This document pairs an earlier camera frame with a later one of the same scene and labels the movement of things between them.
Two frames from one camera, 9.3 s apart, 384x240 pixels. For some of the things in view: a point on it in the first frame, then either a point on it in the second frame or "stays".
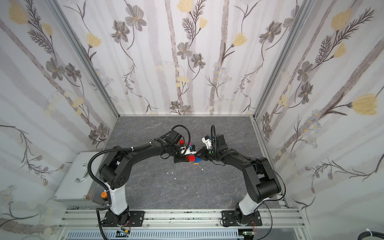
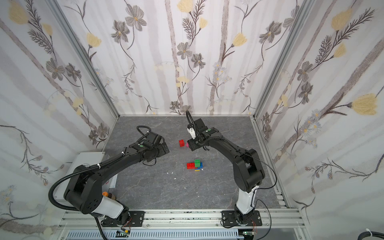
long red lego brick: [191, 158] -> [190, 166]
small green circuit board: [122, 233] stays
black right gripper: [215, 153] -> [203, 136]
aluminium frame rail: [92, 219] stays
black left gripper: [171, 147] -> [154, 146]
